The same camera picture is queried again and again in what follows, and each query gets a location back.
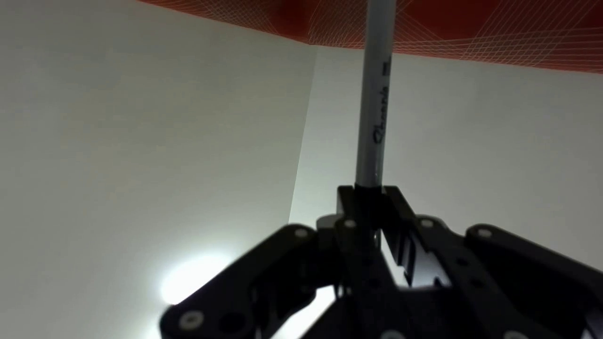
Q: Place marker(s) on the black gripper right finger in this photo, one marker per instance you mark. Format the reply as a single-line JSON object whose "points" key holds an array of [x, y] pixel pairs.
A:
{"points": [[490, 270]]}

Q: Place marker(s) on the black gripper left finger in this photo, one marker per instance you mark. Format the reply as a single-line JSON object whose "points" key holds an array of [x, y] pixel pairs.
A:
{"points": [[251, 283]]}

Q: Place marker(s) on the grey marker with black cap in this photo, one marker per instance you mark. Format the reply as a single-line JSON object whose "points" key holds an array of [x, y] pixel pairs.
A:
{"points": [[375, 95]]}

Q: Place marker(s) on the orange patterned sofa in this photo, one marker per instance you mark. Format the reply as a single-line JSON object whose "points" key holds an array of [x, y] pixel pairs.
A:
{"points": [[471, 31]]}

